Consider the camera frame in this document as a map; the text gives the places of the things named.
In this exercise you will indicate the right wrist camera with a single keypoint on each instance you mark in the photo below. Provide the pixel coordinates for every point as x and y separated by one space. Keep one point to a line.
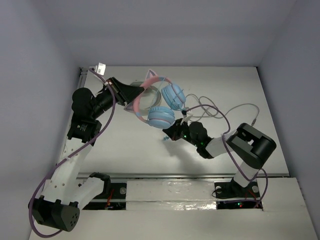
186 116

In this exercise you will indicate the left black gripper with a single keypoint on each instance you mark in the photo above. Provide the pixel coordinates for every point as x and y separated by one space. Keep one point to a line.
116 91

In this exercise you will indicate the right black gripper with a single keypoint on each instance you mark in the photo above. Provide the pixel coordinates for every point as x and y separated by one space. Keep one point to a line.
173 131

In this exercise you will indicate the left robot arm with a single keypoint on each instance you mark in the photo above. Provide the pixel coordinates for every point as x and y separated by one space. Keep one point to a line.
57 201

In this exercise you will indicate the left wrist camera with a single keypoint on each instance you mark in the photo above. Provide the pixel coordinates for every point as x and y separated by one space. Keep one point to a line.
99 68

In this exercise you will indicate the pink blue cat-ear headphones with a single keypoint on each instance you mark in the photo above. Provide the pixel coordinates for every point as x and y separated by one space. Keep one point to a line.
168 98

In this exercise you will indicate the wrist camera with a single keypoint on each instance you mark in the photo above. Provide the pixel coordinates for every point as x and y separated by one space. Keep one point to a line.
99 68
186 116

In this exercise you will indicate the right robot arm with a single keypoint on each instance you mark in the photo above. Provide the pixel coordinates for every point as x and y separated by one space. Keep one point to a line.
248 148

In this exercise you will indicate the white foil-taped block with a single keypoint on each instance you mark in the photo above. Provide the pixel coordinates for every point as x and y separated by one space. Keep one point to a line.
170 195

